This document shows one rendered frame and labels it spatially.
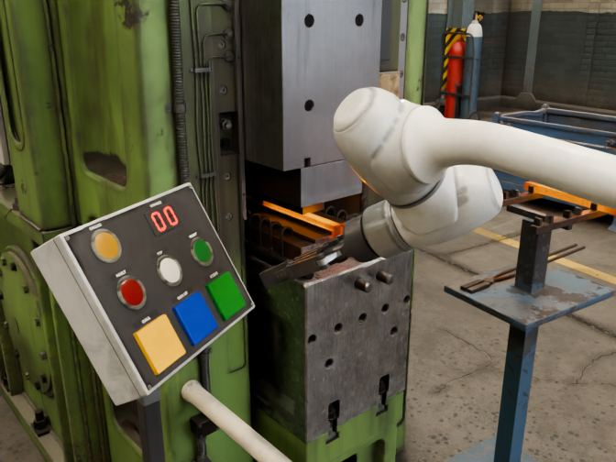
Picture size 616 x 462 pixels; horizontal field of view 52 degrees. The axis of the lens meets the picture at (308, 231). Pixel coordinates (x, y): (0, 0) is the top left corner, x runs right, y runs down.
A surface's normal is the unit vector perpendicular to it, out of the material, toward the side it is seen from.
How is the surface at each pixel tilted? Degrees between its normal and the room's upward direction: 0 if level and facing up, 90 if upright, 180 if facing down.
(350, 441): 90
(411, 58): 90
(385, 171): 125
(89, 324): 90
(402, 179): 130
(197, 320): 60
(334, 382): 90
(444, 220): 114
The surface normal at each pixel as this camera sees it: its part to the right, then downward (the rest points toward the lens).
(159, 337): 0.79, -0.35
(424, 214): -0.07, 0.72
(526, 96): -0.84, 0.18
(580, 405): 0.00, -0.94
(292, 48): 0.65, 0.26
